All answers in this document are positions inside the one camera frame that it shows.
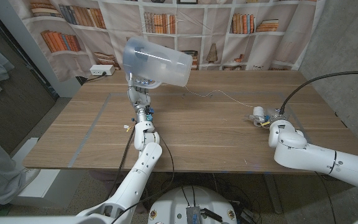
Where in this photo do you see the white floor platform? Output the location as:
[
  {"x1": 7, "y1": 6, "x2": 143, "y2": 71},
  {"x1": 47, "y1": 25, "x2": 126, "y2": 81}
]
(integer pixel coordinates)
[{"x1": 11, "y1": 136, "x2": 85, "y2": 208}]

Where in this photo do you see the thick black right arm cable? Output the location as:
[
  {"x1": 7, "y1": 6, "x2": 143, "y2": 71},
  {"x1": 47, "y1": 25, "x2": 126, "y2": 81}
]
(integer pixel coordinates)
[{"x1": 278, "y1": 70, "x2": 358, "y2": 115}]

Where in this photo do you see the grey tape outline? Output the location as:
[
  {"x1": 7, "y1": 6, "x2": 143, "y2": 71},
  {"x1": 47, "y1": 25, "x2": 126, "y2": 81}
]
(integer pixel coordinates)
[{"x1": 68, "y1": 91, "x2": 328, "y2": 169}]

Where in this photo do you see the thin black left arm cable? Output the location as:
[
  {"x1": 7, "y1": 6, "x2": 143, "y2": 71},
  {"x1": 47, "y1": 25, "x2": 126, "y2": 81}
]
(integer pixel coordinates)
[{"x1": 109, "y1": 123, "x2": 175, "y2": 224}]

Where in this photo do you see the grey metal table leg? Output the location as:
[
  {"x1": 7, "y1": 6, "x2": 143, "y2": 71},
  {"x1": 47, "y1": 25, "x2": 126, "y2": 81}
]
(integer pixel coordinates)
[{"x1": 264, "y1": 174, "x2": 284, "y2": 215}]

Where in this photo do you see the black power cord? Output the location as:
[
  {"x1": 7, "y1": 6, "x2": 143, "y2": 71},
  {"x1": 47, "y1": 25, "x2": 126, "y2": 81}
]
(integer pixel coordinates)
[{"x1": 76, "y1": 72, "x2": 108, "y2": 85}]

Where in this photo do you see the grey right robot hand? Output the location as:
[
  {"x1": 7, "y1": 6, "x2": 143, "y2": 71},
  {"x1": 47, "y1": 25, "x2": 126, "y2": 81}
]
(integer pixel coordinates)
[{"x1": 244, "y1": 107, "x2": 290, "y2": 128}]

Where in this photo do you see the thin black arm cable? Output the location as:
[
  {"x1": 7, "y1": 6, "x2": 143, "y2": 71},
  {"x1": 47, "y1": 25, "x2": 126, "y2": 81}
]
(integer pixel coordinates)
[
  {"x1": 109, "y1": 123, "x2": 175, "y2": 224},
  {"x1": 314, "y1": 171, "x2": 338, "y2": 224}
]

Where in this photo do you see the white power strip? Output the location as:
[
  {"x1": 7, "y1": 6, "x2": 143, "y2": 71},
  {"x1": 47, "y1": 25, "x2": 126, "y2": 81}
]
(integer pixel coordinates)
[{"x1": 89, "y1": 64, "x2": 116, "y2": 77}]

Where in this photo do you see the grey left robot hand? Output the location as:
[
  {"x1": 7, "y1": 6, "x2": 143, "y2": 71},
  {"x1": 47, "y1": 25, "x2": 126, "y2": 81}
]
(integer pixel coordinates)
[{"x1": 126, "y1": 72, "x2": 163, "y2": 124}]

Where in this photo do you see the printed bookshelf backdrop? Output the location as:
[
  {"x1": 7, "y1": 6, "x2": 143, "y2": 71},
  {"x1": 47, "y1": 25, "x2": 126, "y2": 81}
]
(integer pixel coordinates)
[{"x1": 9, "y1": 0, "x2": 326, "y2": 82}]

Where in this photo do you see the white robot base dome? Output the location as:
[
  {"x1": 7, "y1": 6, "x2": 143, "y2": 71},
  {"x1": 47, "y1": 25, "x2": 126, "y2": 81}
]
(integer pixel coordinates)
[{"x1": 147, "y1": 185, "x2": 238, "y2": 224}]

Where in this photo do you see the translucent pitcher with blue lid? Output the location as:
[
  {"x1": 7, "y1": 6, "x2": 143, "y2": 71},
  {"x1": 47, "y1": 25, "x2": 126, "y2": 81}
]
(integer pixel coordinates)
[{"x1": 122, "y1": 36, "x2": 194, "y2": 90}]

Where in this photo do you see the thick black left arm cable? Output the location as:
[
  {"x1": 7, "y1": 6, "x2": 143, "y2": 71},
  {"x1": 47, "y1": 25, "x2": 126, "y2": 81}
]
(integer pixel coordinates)
[{"x1": 104, "y1": 126, "x2": 136, "y2": 202}]

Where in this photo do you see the white string spool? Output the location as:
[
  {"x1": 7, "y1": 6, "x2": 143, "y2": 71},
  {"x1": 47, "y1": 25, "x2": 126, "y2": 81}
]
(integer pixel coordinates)
[{"x1": 252, "y1": 106, "x2": 266, "y2": 127}]

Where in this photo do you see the thin white string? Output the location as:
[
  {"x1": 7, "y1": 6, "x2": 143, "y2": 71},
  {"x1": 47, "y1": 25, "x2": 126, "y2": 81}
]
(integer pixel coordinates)
[{"x1": 183, "y1": 86, "x2": 256, "y2": 109}]

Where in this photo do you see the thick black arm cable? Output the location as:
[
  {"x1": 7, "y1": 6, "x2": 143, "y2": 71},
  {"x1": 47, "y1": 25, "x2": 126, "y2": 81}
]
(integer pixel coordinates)
[
  {"x1": 104, "y1": 126, "x2": 136, "y2": 202},
  {"x1": 278, "y1": 70, "x2": 358, "y2": 115}
]

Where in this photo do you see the silver finned box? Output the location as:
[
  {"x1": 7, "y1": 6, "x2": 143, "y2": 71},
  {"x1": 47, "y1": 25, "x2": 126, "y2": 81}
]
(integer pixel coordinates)
[{"x1": 185, "y1": 205, "x2": 202, "y2": 224}]

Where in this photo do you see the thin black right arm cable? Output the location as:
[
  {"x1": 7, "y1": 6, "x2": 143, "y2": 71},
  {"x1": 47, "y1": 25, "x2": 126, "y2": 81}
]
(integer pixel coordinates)
[{"x1": 314, "y1": 171, "x2": 338, "y2": 224}]

